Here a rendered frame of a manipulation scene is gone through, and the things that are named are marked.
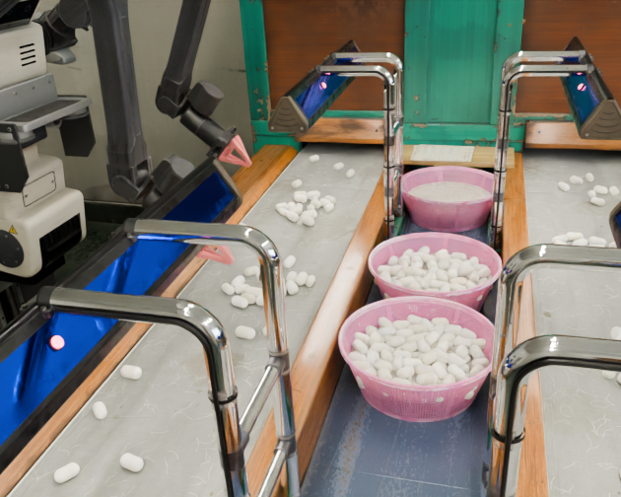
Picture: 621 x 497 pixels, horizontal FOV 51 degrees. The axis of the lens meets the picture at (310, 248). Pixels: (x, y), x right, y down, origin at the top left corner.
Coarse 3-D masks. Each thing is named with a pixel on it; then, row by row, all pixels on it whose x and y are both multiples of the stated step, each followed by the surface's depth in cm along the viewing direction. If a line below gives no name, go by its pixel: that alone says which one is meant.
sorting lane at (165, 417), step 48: (288, 192) 179; (336, 192) 177; (288, 240) 152; (336, 240) 151; (192, 288) 134; (144, 336) 119; (192, 336) 118; (288, 336) 116; (144, 384) 106; (192, 384) 106; (240, 384) 105; (96, 432) 97; (144, 432) 96; (192, 432) 96; (48, 480) 89; (96, 480) 88; (144, 480) 88; (192, 480) 87
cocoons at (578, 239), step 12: (576, 180) 172; (588, 180) 174; (588, 192) 165; (600, 192) 166; (612, 192) 164; (600, 204) 159; (552, 240) 143; (564, 240) 142; (576, 240) 140; (588, 240) 142; (600, 240) 140; (612, 336) 109; (612, 372) 100
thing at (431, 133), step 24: (264, 120) 209; (264, 144) 213; (288, 144) 210; (312, 144) 217; (336, 144) 216; (360, 144) 214; (408, 144) 200; (432, 144) 198; (456, 144) 197; (480, 144) 195
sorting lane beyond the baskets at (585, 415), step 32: (544, 160) 191; (544, 192) 169; (576, 192) 168; (608, 192) 167; (544, 224) 152; (576, 224) 152; (608, 224) 151; (544, 288) 127; (576, 288) 126; (608, 288) 125; (544, 320) 117; (576, 320) 116; (608, 320) 116; (544, 384) 101; (576, 384) 101; (608, 384) 100; (544, 416) 95; (576, 416) 94; (608, 416) 94; (576, 448) 89; (608, 448) 88; (576, 480) 84; (608, 480) 83
